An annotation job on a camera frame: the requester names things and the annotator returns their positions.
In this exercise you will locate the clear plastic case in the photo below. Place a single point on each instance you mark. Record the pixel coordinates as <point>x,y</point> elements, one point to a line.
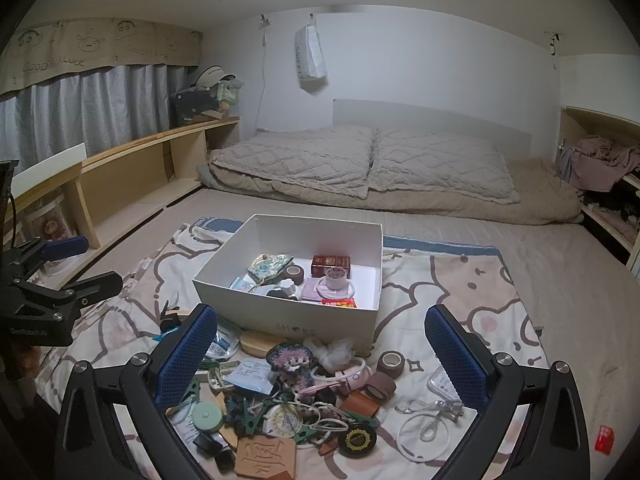
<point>442,385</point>

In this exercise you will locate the black round tin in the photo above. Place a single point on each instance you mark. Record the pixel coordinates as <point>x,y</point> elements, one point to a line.
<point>356,440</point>

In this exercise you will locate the brown hair claw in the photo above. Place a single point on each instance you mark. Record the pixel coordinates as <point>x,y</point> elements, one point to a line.
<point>276,294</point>

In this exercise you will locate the white headboard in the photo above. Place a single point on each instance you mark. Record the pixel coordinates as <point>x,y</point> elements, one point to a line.
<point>425,117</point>

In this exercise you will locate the wooden brush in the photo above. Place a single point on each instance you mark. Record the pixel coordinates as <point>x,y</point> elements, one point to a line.
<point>256,344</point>

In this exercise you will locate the white cap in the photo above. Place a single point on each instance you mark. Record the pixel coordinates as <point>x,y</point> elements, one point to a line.
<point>210,76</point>

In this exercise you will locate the white cup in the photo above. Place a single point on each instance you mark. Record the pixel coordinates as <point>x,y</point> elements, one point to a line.
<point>336,283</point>

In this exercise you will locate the light blue card packet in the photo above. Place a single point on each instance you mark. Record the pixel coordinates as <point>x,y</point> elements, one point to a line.
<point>252,375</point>

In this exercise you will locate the white shoe box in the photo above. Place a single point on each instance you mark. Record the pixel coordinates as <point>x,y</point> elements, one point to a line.
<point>300,325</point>

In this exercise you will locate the white mesh puff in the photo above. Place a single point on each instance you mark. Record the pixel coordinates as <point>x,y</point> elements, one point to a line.
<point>335,352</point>

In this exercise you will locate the wooden shelf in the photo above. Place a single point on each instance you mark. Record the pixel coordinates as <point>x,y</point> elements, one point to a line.
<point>135,165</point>

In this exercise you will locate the grey curtain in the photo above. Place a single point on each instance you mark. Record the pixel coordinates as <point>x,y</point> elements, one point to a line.
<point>115,105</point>

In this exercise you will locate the wooden closet niche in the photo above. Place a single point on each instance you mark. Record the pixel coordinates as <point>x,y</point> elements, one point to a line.
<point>600,120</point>

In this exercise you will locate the blue white packets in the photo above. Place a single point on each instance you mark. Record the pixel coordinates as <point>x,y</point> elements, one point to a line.
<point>222,342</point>

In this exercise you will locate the pink handheld fan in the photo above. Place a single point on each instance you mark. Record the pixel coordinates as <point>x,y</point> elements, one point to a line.
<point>350,377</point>

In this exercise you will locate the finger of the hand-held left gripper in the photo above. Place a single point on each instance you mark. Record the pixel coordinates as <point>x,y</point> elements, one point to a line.
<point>62,249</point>
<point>95,285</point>

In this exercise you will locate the green plush toy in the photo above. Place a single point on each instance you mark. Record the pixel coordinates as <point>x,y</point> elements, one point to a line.
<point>227,92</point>

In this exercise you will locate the dark red cigarette box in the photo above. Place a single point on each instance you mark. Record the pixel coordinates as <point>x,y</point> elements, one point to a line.
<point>330,262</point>

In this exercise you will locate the printed blanket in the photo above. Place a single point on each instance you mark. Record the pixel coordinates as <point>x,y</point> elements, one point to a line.
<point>475,300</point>

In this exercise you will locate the blue white sachet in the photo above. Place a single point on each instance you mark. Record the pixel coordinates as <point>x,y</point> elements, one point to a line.
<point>242,284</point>

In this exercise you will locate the beige quilted pillows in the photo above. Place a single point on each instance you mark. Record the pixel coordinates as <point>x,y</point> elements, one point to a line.
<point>540,195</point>

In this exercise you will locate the black bag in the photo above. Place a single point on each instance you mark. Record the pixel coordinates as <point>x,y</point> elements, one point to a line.
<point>190,105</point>

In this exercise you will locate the black clip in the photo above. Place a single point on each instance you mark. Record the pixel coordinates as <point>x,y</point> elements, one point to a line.
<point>210,442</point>

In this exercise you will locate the hanging white bag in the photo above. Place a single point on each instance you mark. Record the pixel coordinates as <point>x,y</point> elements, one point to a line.
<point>310,55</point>

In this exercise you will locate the brown bandage roll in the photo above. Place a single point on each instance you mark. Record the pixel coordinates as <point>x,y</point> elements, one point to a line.
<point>295,276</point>
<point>400,369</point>
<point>380,389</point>

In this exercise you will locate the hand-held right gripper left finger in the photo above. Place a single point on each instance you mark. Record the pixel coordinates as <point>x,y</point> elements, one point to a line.
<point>187,355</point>

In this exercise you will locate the dark crochet flower coaster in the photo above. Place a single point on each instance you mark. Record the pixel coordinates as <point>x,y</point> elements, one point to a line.
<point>290,360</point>

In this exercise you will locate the red snack sachet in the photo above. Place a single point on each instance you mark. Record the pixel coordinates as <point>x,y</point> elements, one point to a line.
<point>339,303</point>

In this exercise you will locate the teddy bear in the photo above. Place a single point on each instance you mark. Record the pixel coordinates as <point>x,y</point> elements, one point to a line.
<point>55,227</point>

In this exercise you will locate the green fabric pouch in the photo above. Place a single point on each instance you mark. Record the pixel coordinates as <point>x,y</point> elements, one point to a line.
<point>267,266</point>

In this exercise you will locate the small red packet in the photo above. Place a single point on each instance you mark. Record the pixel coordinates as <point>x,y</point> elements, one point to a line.
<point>604,440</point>

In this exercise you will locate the small brown leather tag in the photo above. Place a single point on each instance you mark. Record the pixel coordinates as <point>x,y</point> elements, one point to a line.
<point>327,448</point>

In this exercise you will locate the mint green round container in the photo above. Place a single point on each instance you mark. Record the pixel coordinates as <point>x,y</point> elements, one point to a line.
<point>207,417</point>

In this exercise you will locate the pink square case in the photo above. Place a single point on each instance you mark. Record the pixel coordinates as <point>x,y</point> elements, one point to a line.
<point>311,290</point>

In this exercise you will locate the brown leather card holder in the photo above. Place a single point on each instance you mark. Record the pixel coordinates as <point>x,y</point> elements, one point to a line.
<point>360,404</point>

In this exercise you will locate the carved wooden coaster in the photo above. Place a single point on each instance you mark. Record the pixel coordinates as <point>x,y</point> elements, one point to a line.
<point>265,460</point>

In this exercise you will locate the white board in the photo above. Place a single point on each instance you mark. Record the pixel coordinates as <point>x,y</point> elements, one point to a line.
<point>55,165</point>

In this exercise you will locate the beige printed valance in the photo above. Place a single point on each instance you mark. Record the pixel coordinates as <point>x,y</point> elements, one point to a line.
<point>100,45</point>

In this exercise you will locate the pile of green clothes pegs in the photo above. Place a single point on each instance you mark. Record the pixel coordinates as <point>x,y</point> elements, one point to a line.
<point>245,420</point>

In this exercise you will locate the pile of pink clothes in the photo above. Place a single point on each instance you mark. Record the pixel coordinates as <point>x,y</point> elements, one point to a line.
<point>600,160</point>

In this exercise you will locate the metal eyelash curler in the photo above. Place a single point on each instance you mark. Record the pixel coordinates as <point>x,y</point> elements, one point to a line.
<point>446,406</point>

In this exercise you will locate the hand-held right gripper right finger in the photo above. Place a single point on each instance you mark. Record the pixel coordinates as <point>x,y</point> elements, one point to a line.
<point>455,355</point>

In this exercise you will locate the round white tin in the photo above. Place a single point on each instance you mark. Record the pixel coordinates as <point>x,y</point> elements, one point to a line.
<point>284,417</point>

